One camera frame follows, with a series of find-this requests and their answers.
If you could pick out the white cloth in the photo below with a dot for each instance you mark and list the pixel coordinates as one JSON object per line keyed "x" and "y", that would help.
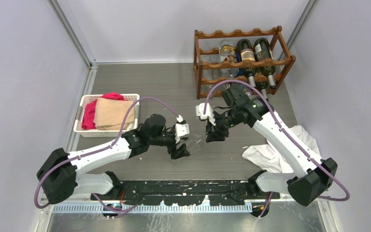
{"x": 268, "y": 158}

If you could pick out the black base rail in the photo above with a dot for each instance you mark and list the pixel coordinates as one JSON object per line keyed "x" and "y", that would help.
{"x": 185, "y": 192}

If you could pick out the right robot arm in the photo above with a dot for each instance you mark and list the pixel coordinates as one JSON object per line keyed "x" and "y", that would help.
{"x": 311, "y": 176}

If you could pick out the wooden wine rack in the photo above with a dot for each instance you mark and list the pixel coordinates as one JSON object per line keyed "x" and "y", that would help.
{"x": 199, "y": 65}

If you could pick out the dark green wine bottle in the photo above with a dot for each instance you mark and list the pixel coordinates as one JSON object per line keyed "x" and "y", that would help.
{"x": 262, "y": 86}

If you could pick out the green wine bottle front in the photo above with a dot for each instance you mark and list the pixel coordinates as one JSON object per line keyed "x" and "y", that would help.
{"x": 262, "y": 52}

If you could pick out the white plastic basket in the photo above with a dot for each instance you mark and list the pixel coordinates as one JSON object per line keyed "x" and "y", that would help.
{"x": 87, "y": 99}

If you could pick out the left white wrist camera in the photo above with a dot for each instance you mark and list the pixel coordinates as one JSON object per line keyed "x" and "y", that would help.
{"x": 181, "y": 128}

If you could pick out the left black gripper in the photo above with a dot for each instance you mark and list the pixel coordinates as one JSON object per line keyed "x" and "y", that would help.
{"x": 175, "y": 152}

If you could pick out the red cloth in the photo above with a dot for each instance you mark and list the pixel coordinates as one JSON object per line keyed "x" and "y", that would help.
{"x": 90, "y": 109}

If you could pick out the blue square glass bottle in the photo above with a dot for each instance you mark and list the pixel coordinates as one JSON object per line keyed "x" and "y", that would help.
{"x": 246, "y": 90}

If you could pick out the beige folded cloth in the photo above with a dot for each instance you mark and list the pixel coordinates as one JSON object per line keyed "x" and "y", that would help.
{"x": 109, "y": 114}

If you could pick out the tall clear glass bottle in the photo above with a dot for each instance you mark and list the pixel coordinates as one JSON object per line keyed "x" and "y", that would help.
{"x": 194, "y": 142}

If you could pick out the clear whisky bottle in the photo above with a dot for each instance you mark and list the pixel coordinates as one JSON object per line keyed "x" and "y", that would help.
{"x": 227, "y": 53}

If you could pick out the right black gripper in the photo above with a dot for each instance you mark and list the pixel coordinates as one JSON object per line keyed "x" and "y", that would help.
{"x": 215, "y": 136}

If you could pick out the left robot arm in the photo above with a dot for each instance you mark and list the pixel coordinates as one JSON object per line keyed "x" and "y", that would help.
{"x": 65, "y": 174}

